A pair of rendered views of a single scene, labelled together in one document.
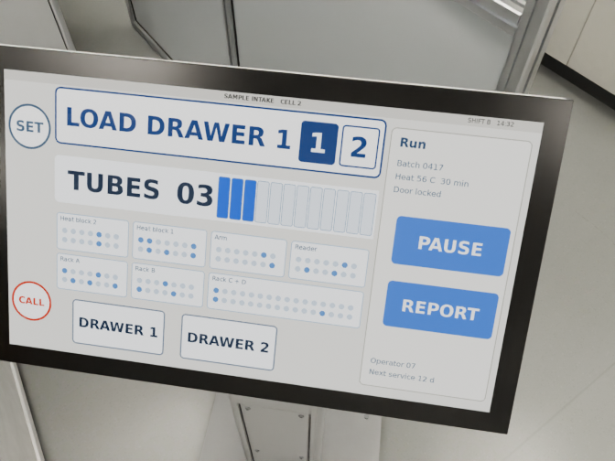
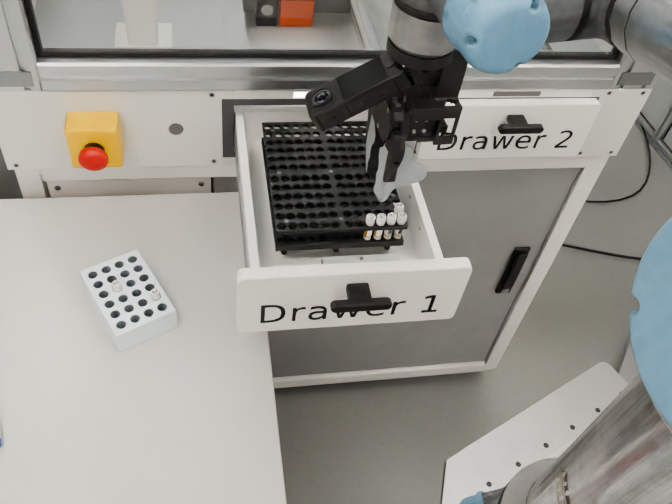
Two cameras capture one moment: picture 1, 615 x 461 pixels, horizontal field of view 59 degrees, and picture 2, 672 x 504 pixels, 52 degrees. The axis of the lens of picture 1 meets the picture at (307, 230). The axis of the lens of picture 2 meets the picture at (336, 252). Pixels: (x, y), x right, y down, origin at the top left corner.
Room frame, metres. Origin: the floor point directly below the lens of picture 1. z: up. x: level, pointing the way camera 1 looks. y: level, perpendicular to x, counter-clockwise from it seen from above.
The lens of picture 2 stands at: (-0.83, 0.75, 1.56)
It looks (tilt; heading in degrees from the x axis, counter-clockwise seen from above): 49 degrees down; 15
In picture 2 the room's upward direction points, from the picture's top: 9 degrees clockwise
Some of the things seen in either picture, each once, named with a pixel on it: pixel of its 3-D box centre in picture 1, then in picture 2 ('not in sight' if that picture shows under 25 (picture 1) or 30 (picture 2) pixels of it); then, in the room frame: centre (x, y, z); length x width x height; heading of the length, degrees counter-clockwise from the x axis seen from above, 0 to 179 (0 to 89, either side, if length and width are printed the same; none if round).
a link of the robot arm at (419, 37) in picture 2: not in sight; (424, 21); (-0.19, 0.88, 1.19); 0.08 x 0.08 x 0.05
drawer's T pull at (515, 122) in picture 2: not in sight; (518, 123); (0.11, 0.75, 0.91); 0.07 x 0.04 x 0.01; 121
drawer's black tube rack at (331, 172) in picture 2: not in sight; (328, 187); (-0.13, 0.97, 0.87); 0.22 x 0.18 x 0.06; 31
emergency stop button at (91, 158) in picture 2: not in sight; (93, 156); (-0.24, 1.29, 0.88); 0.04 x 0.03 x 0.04; 121
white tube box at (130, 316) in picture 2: not in sight; (128, 298); (-0.38, 1.16, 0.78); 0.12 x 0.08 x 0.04; 57
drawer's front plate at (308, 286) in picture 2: not in sight; (352, 295); (-0.30, 0.87, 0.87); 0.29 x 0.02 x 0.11; 121
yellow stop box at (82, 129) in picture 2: not in sight; (95, 141); (-0.21, 1.31, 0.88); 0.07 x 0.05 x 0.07; 121
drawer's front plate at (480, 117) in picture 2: not in sight; (507, 129); (0.14, 0.77, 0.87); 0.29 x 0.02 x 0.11; 121
